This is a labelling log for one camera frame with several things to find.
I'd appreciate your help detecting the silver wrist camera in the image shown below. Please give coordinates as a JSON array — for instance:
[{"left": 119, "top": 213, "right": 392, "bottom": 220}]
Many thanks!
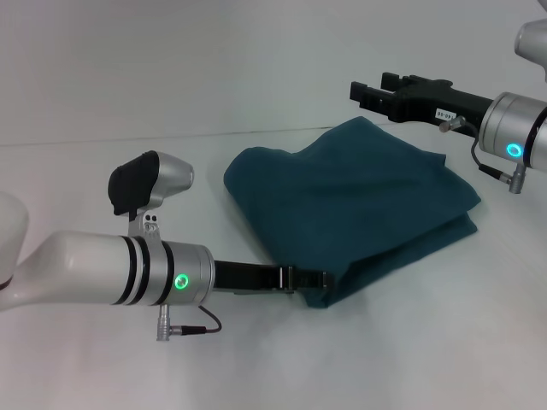
[
  {"left": 515, "top": 19, "right": 547, "bottom": 82},
  {"left": 107, "top": 149, "right": 196, "bottom": 217}
]

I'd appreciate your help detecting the dark left gripper cable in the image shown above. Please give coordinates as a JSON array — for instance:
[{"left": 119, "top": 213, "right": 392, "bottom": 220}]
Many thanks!
[{"left": 156, "top": 303, "right": 224, "bottom": 342}]

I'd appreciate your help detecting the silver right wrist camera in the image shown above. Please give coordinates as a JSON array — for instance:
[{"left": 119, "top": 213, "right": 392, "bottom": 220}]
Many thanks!
[{"left": 515, "top": 19, "right": 547, "bottom": 82}]

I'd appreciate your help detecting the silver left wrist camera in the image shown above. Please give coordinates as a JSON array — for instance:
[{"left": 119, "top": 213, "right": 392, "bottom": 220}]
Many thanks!
[{"left": 107, "top": 149, "right": 196, "bottom": 217}]

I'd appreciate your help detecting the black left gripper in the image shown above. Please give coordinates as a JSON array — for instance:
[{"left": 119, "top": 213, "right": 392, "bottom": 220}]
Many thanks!
[{"left": 212, "top": 259, "right": 334, "bottom": 296}]

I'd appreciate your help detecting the silver left camera bracket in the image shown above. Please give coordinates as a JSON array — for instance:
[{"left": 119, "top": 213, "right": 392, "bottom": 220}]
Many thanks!
[{"left": 127, "top": 208, "right": 162, "bottom": 238}]

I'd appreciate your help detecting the teal blue shirt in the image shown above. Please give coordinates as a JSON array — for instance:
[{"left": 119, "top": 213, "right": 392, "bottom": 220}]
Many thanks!
[{"left": 224, "top": 115, "right": 483, "bottom": 309}]

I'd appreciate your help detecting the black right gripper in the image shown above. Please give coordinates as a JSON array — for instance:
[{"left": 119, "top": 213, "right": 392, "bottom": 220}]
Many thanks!
[{"left": 349, "top": 72, "right": 497, "bottom": 138}]

